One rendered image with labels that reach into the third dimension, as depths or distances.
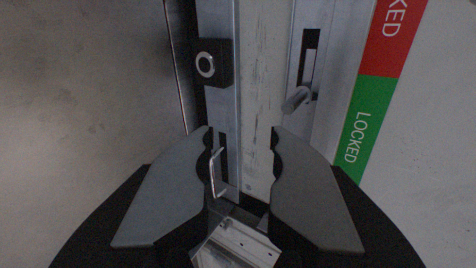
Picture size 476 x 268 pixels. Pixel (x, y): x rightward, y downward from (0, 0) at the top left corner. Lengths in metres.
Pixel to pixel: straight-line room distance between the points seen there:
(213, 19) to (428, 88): 0.24
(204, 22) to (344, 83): 0.19
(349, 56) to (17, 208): 0.32
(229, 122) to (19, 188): 0.24
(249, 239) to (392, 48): 0.35
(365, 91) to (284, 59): 0.09
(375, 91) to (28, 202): 0.35
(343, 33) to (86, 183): 0.29
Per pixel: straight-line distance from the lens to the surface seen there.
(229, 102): 0.30
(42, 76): 0.24
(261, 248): 0.42
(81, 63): 0.25
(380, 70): 0.25
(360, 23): 0.20
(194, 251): 0.39
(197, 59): 0.29
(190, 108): 0.34
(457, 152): 0.28
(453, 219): 0.33
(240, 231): 0.43
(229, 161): 0.36
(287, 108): 0.21
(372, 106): 0.26
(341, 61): 0.21
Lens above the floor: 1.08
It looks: 28 degrees down
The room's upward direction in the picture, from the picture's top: 107 degrees clockwise
